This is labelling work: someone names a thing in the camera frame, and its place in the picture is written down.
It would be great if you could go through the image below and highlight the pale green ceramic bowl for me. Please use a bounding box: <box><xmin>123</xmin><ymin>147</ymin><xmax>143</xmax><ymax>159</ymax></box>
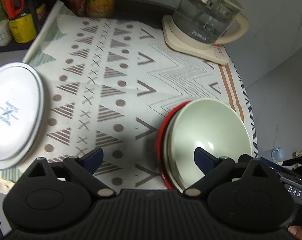
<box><xmin>171</xmin><ymin>99</ymin><xmax>253</xmax><ymax>189</ymax></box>

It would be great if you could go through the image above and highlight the red bowl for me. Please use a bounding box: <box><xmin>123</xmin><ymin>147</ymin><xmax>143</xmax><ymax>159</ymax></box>
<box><xmin>155</xmin><ymin>101</ymin><xmax>190</xmax><ymax>190</ymax></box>

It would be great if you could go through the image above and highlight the white plate blue mark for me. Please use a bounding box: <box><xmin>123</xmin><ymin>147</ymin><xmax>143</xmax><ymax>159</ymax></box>
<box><xmin>0</xmin><ymin>62</ymin><xmax>45</xmax><ymax>170</ymax></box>

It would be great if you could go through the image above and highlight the person's left hand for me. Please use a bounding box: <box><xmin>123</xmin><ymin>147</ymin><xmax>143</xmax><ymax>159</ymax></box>
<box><xmin>288</xmin><ymin>226</ymin><xmax>302</xmax><ymax>240</ymax></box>

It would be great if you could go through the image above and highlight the patterned tablecloth with fringe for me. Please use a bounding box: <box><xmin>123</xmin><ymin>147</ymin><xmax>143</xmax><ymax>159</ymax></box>
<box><xmin>0</xmin><ymin>2</ymin><xmax>258</xmax><ymax>194</ymax></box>

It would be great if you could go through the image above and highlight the cream kettle base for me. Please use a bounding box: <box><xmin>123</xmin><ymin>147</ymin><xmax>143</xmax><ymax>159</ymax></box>
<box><xmin>162</xmin><ymin>15</ymin><xmax>230</xmax><ymax>65</ymax></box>

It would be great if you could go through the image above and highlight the yellow label jar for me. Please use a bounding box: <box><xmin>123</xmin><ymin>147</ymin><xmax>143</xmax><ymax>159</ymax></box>
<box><xmin>9</xmin><ymin>14</ymin><xmax>37</xmax><ymax>43</ymax></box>

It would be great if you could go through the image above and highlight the white cap small bottle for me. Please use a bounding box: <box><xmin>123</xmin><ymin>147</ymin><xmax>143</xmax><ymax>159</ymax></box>
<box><xmin>0</xmin><ymin>3</ymin><xmax>12</xmax><ymax>47</ymax></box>

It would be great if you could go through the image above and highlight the glass kettle cream handle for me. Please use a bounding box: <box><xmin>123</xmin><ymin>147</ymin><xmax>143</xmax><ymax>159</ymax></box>
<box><xmin>170</xmin><ymin>0</ymin><xmax>249</xmax><ymax>49</ymax></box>

